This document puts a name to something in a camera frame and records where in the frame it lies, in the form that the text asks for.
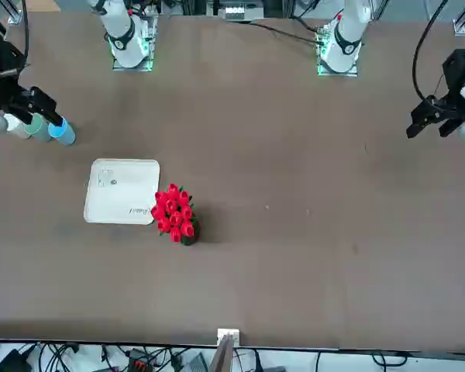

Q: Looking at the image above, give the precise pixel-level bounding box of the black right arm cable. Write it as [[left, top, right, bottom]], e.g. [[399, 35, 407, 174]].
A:
[[7, 0, 30, 74]]

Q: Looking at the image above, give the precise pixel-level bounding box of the black table cable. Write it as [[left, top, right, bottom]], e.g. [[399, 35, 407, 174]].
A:
[[226, 19, 319, 44]]

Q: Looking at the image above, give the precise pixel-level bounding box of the red tulip bouquet black pot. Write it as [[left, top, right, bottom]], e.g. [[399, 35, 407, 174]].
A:
[[150, 182, 201, 247]]

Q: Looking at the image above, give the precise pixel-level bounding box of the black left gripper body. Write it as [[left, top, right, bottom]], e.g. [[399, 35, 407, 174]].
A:
[[436, 48, 465, 114]]

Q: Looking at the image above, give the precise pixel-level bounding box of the small green cup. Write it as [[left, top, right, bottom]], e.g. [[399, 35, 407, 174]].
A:
[[25, 113, 56, 143]]

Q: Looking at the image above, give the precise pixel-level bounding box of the black power adapter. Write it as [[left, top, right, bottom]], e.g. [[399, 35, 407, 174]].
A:
[[0, 348, 33, 372]]

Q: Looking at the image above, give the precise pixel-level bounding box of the white tray with rabbit print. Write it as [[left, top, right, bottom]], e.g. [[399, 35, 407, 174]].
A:
[[83, 157, 163, 226]]

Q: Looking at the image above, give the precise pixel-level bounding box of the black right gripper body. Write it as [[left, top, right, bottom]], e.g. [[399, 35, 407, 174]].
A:
[[0, 40, 34, 112]]

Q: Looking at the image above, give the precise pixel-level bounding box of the black floor cable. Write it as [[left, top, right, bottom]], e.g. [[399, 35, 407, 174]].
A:
[[370, 350, 409, 367]]

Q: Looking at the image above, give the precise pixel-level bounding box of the grey power strip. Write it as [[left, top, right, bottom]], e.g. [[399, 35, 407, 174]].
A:
[[223, 5, 246, 21]]

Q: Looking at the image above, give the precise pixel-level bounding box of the small white cup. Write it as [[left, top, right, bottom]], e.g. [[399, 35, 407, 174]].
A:
[[3, 113, 33, 140]]

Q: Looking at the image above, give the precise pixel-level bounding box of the white table edge bracket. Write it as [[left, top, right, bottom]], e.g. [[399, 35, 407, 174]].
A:
[[216, 328, 242, 346]]

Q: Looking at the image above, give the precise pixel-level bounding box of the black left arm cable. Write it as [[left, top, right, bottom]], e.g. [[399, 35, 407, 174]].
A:
[[412, 0, 450, 104]]

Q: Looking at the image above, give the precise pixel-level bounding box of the small blue cup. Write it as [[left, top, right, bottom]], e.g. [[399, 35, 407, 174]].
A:
[[48, 117, 77, 146]]

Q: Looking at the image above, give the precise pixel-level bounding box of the black device with red plugs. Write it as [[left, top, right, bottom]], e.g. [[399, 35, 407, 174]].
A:
[[126, 348, 157, 371]]

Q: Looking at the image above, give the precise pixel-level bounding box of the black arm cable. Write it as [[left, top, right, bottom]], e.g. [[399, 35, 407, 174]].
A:
[[7, 0, 30, 74], [412, 0, 450, 104]]

